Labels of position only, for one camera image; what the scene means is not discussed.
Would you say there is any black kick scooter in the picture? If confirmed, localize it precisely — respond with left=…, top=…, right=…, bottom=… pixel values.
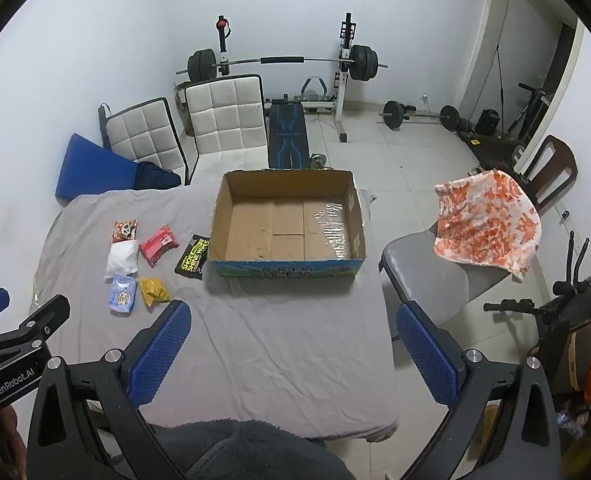
left=505, top=82, right=547, bottom=141

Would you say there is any panda print snack bag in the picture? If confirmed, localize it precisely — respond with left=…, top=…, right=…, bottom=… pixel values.
left=110, top=218, right=140, bottom=244

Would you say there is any dark grey fleece garment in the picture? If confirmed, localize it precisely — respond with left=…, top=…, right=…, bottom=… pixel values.
left=146, top=417, right=356, bottom=480

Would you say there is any grey exercise machine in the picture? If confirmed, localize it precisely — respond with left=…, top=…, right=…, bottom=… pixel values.
left=298, top=76, right=337, bottom=112

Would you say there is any black wipes packet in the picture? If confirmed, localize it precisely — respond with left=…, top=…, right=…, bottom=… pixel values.
left=174, top=234, right=211, bottom=278

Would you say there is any red snack packet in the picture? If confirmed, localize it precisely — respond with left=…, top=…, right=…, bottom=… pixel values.
left=140, top=226, right=180, bottom=267

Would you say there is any blue foam mat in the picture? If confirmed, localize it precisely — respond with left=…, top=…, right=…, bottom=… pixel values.
left=56, top=132, right=139, bottom=208

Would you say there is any brown wooden chair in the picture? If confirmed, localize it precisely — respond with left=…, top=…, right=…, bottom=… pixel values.
left=520, top=135, right=579, bottom=211

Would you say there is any short barbell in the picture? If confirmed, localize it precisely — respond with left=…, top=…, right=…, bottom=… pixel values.
left=378, top=101, right=461, bottom=132

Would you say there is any grey chair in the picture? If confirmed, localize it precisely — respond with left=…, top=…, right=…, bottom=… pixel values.
left=379, top=230, right=513, bottom=341

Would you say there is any black speaker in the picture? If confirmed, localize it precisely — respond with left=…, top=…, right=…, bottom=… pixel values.
left=475, top=109, right=501, bottom=136

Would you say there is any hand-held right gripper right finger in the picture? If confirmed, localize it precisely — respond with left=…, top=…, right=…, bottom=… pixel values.
left=397, top=301, right=563, bottom=480

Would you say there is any white barbell rack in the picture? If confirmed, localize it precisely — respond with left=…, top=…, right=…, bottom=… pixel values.
left=216, top=12, right=359, bottom=143

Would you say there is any grey bed sheet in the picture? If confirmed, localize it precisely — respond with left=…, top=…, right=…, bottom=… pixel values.
left=34, top=187, right=399, bottom=441

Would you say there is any light blue tissue pack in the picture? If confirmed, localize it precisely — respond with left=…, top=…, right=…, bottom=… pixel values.
left=106, top=276, right=139, bottom=317

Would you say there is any yellow snack packet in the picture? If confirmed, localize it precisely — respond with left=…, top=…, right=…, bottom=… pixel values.
left=139, top=277, right=171, bottom=307

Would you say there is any white quilted chair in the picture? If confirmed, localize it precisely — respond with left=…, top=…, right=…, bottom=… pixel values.
left=98, top=97, right=187, bottom=181
left=183, top=74, right=269, bottom=181

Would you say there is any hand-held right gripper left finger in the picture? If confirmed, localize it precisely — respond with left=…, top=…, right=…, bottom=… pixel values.
left=26, top=300, right=194, bottom=480

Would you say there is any black electric scooter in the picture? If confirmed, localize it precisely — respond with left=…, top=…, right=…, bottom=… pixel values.
left=483, top=232, right=591, bottom=411

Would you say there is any black bag yellow tag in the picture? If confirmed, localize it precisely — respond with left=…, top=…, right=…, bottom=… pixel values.
left=455, top=120, right=522, bottom=171

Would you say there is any dark blue cloth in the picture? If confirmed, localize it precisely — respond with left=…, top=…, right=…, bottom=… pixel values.
left=134, top=161, right=182, bottom=191

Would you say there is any long barbell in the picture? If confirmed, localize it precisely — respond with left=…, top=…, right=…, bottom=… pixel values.
left=178, top=45, right=389, bottom=82

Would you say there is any orange floral blanket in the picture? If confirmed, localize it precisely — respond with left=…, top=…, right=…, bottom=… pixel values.
left=434, top=169, right=542, bottom=283

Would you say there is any white soft packet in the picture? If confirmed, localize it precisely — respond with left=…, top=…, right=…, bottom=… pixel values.
left=104, top=240, right=140, bottom=281

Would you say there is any cardboard box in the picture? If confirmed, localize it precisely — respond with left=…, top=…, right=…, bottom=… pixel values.
left=204, top=169, right=367, bottom=281

